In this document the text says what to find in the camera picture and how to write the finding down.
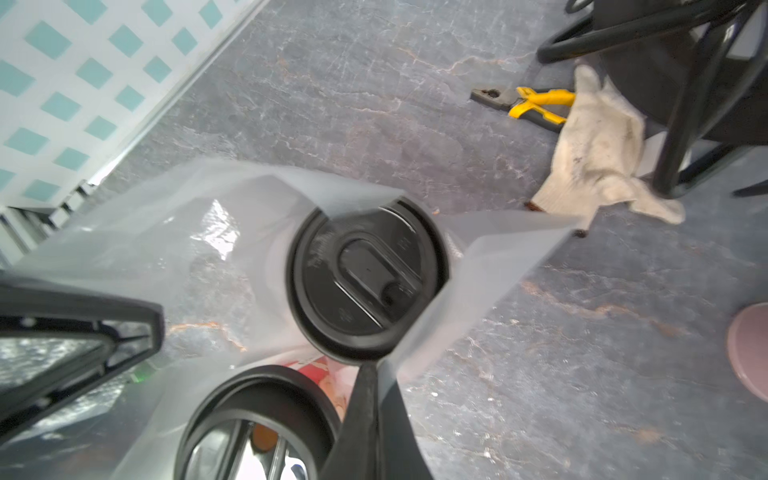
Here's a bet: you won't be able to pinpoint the clear plastic carrier bag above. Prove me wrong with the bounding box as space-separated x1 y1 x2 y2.
1 159 576 479

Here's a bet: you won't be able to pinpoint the red milk tea cup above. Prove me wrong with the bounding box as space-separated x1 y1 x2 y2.
174 365 341 479
285 197 450 365

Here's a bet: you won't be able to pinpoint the black cable reel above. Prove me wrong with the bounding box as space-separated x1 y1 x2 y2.
537 1 767 199

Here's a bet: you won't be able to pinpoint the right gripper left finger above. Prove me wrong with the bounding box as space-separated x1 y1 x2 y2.
1 275 165 443

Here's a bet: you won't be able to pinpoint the yellow handled pliers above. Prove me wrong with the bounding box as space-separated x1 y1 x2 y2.
470 87 576 133

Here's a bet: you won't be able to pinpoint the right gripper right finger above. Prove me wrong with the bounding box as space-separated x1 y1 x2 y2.
319 362 433 480

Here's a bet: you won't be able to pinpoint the pink straw holder cup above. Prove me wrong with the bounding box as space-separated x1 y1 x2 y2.
726 302 768 402

